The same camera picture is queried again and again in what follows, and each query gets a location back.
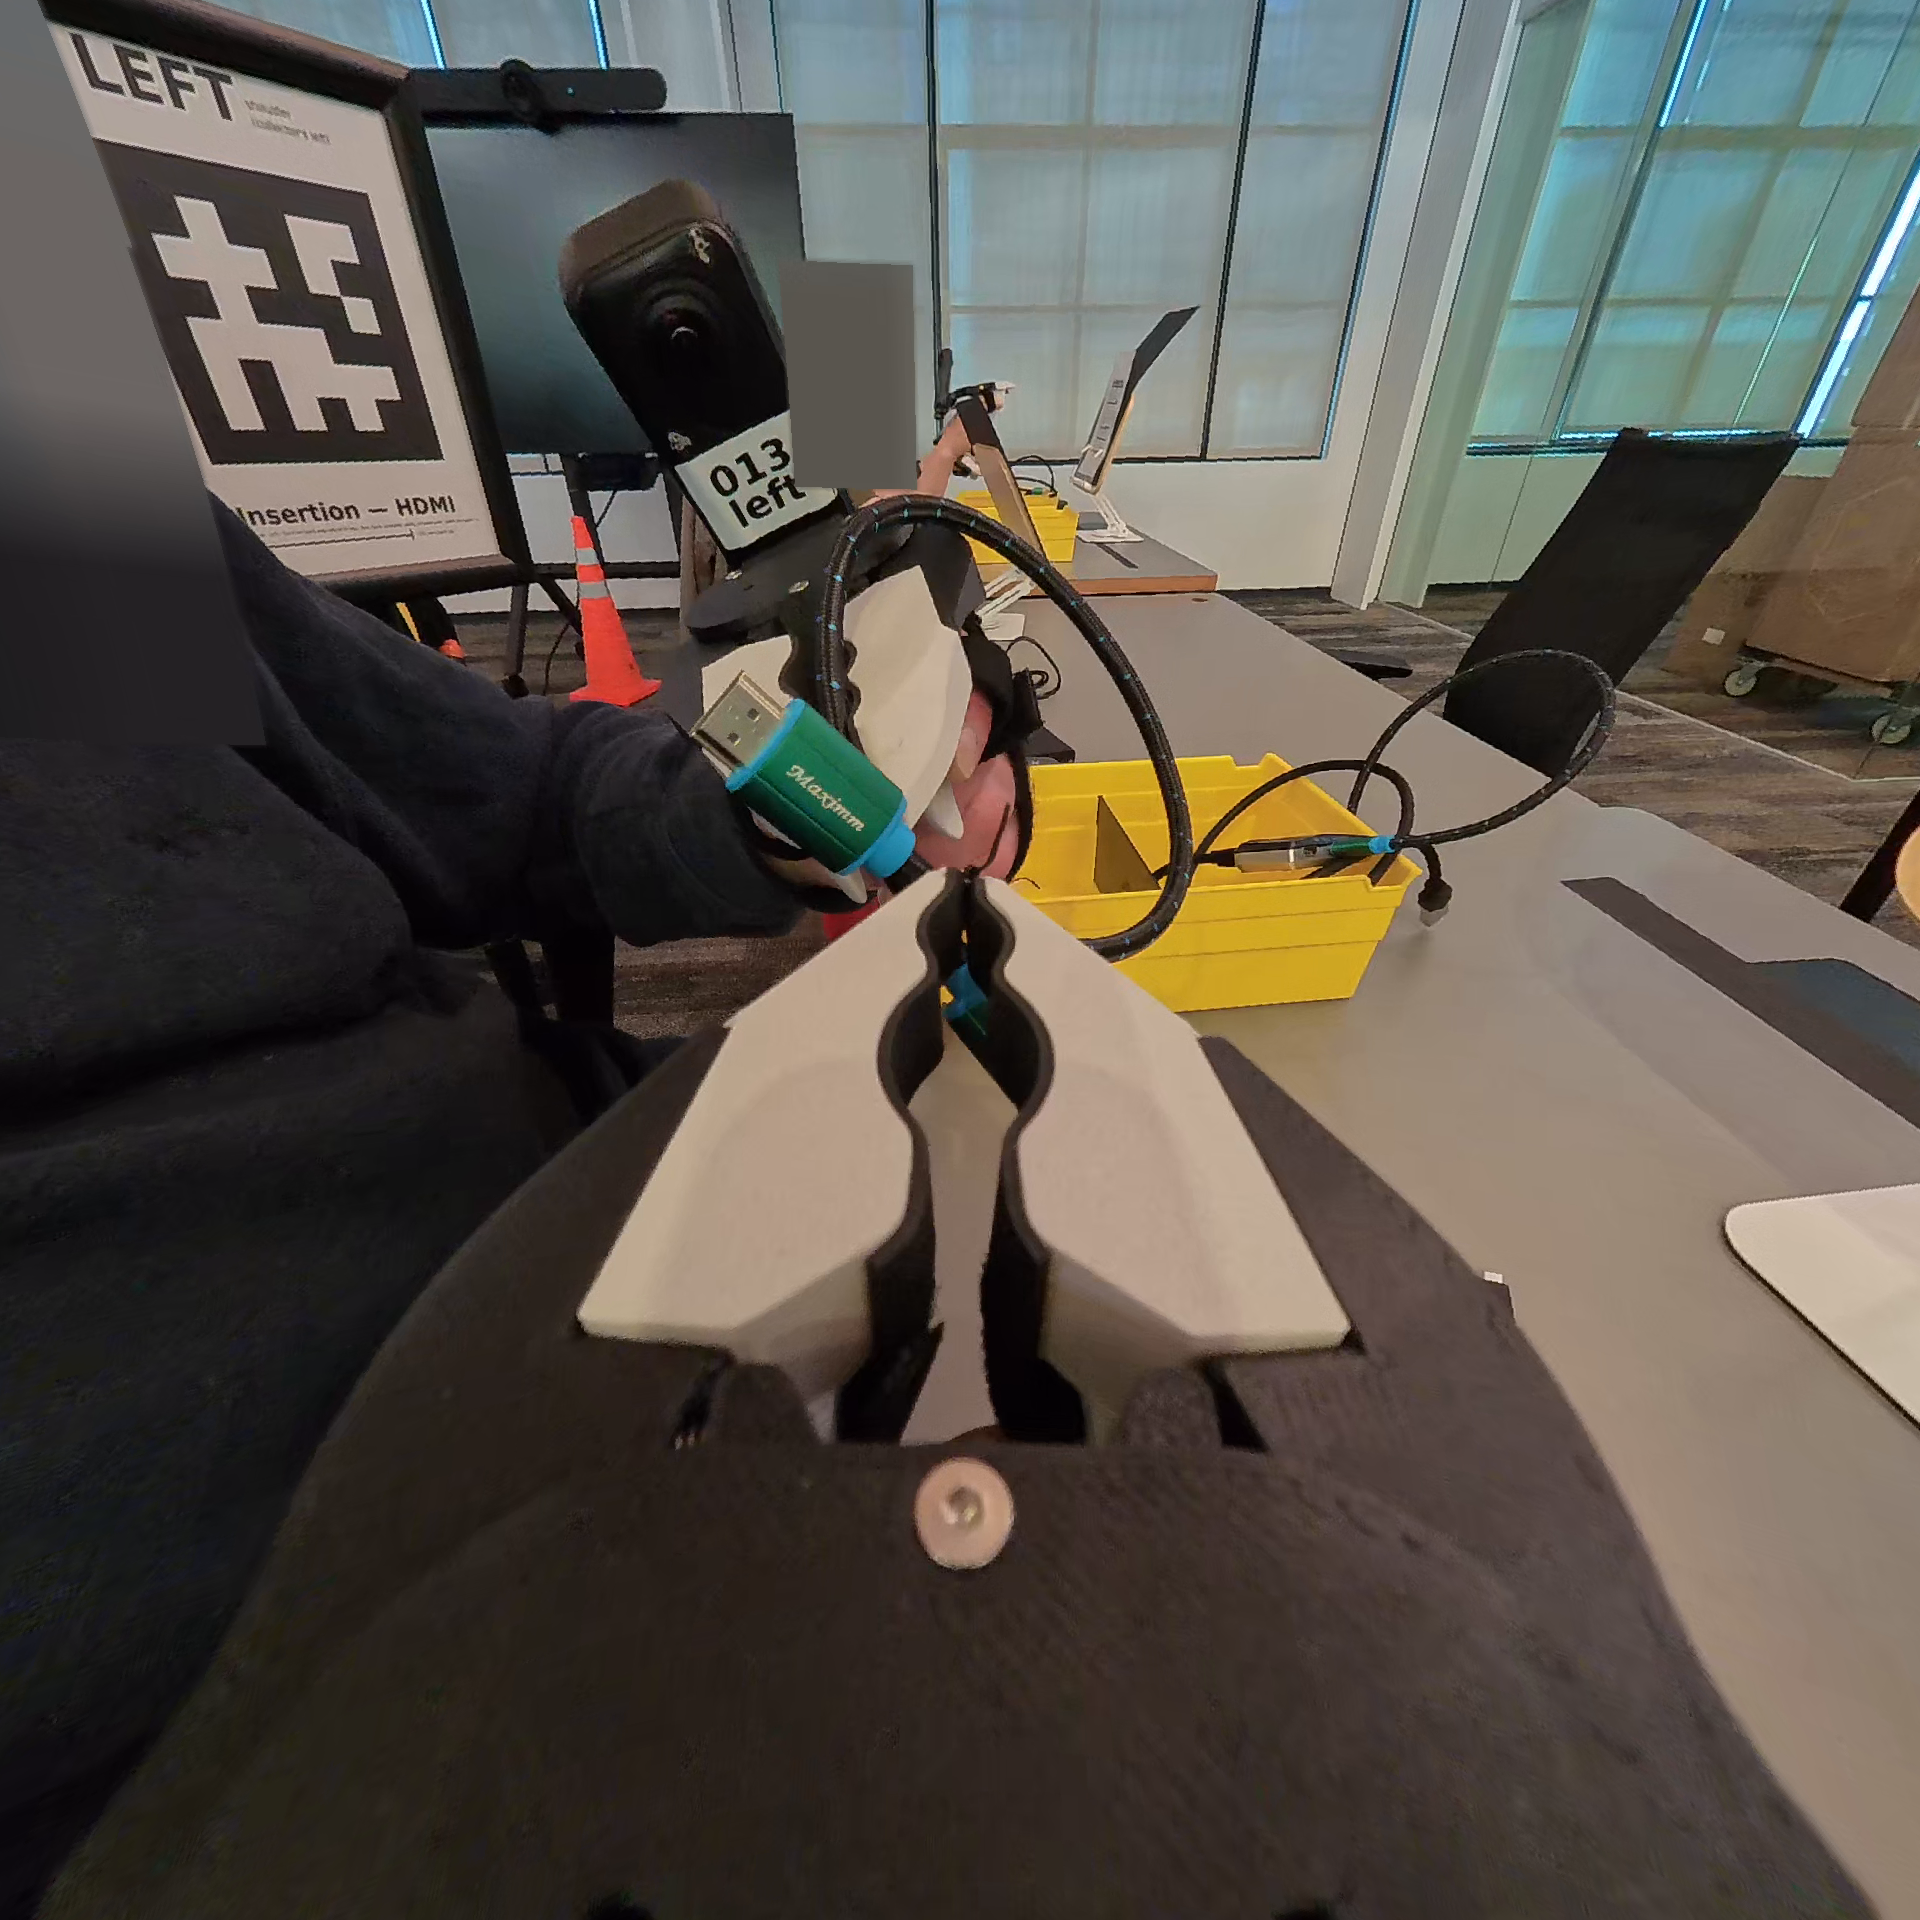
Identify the person's black top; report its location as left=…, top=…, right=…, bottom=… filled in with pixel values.
left=3, top=722, right=842, bottom=1920

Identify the cart with cardboard boxes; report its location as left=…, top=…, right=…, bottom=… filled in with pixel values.
left=1682, top=452, right=1920, bottom=753

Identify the framed marker sign board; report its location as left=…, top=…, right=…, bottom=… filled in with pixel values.
left=48, top=3, right=520, bottom=594

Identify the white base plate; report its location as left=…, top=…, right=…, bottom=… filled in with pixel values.
left=1727, top=1180, right=1920, bottom=1431

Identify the black braided hdmi cable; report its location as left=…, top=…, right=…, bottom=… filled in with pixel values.
left=699, top=496, right=1196, bottom=1044
left=1157, top=646, right=1624, bottom=918

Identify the yellow plastic bin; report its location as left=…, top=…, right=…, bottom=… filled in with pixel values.
left=1008, top=751, right=1420, bottom=1017

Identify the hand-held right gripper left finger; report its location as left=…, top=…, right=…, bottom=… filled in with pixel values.
left=574, top=871, right=963, bottom=1371

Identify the person's left hand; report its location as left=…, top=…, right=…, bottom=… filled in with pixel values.
left=910, top=699, right=1045, bottom=885

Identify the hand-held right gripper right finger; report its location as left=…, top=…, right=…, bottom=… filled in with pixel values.
left=963, top=871, right=1359, bottom=1377

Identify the orange traffic cone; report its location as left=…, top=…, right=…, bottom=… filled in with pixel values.
left=566, top=512, right=669, bottom=710

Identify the person's left forearm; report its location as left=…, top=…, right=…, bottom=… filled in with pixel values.
left=226, top=512, right=903, bottom=957

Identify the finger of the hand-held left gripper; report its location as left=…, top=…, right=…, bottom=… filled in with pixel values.
left=782, top=572, right=984, bottom=848

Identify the black webcam bar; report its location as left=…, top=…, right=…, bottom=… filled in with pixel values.
left=407, top=61, right=669, bottom=123

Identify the grey background table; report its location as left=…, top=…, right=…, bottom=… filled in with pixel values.
left=992, top=527, right=1227, bottom=603

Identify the black monitor screen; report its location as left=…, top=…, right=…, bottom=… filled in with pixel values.
left=423, top=108, right=813, bottom=467

